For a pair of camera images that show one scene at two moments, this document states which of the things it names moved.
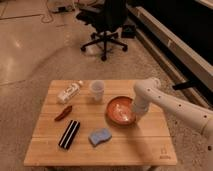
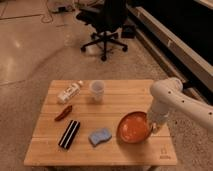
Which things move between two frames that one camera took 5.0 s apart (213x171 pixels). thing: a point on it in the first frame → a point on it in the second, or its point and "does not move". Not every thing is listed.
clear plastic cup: [98, 88] does not move
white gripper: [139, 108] → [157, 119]
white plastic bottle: [71, 91] does not move
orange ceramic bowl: [120, 111] → [134, 127]
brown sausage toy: [64, 114] does not move
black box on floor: [128, 31] does not move
